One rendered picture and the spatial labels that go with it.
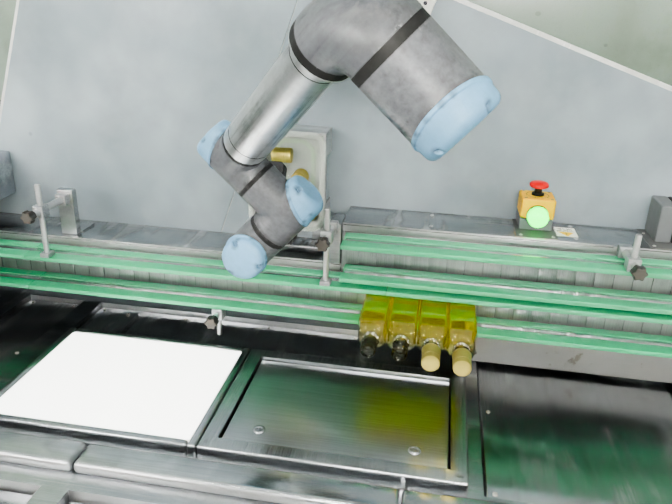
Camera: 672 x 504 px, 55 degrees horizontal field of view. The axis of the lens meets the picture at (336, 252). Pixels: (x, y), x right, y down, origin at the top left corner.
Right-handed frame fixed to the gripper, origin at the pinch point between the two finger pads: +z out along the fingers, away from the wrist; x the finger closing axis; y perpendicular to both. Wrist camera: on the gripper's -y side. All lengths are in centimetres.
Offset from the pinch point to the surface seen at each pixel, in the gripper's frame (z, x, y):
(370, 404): -24.5, 20.9, 35.4
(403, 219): 5.7, 24.3, 7.3
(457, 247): -3.0, 36.1, 9.9
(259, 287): 0.1, -7.8, 23.6
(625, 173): 13, 71, -3
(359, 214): 6.6, 14.3, 7.0
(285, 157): 7.6, -2.6, -5.2
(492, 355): 0, 46, 37
